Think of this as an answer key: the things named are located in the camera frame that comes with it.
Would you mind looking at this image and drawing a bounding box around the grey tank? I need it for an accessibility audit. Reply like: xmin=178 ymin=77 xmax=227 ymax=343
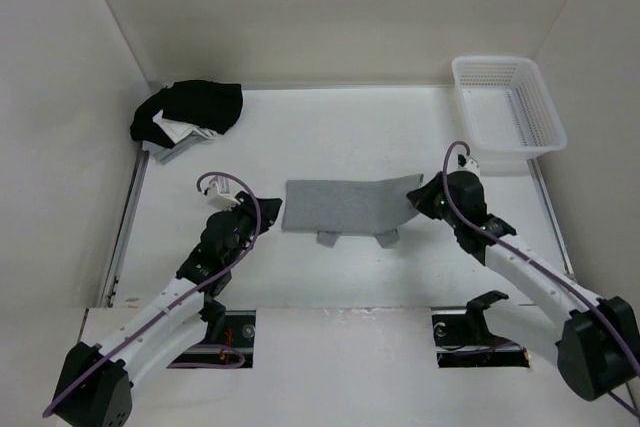
xmin=142 ymin=132 xmax=214 ymax=165
xmin=282 ymin=174 xmax=423 ymax=249

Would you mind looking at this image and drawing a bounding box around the white folded tank top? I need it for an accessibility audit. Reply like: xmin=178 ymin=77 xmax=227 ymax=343
xmin=152 ymin=110 xmax=218 ymax=144

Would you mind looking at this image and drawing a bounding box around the aluminium table rail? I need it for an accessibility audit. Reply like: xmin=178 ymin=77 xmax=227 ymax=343
xmin=527 ymin=159 xmax=576 ymax=280
xmin=95 ymin=148 xmax=149 ymax=308

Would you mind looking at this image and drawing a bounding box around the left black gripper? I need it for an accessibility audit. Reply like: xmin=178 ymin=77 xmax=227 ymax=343
xmin=223 ymin=191 xmax=281 ymax=268

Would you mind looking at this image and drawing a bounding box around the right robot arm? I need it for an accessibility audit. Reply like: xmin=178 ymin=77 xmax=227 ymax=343
xmin=407 ymin=170 xmax=639 ymax=401

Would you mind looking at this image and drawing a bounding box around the white plastic basket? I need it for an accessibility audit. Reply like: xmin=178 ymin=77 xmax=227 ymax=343
xmin=451 ymin=56 xmax=568 ymax=161

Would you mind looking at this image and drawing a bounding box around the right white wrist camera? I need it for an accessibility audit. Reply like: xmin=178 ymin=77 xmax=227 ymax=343
xmin=457 ymin=154 xmax=480 ymax=175

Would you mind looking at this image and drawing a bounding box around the left aluminium table rail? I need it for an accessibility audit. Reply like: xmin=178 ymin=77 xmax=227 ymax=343
xmin=95 ymin=148 xmax=149 ymax=308

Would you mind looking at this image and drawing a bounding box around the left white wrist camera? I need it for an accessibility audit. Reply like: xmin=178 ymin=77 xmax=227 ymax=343
xmin=203 ymin=176 xmax=240 ymax=211

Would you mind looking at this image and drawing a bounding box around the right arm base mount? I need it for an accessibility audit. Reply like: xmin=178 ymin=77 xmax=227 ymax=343
xmin=431 ymin=308 xmax=530 ymax=368

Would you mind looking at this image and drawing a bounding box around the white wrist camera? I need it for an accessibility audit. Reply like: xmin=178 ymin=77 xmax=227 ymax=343
xmin=203 ymin=176 xmax=240 ymax=211
xmin=457 ymin=154 xmax=480 ymax=175

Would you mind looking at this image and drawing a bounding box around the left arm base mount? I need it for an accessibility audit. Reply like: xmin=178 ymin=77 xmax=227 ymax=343
xmin=169 ymin=311 xmax=257 ymax=370

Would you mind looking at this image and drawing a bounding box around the right aluminium table rail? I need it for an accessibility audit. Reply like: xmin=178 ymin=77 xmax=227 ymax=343
xmin=527 ymin=159 xmax=576 ymax=280

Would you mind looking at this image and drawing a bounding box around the grey folded tank top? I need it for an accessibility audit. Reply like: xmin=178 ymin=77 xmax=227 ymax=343
xmin=142 ymin=132 xmax=214 ymax=165

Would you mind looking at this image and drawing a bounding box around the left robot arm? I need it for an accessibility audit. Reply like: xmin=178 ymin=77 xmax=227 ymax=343
xmin=44 ymin=192 xmax=283 ymax=426

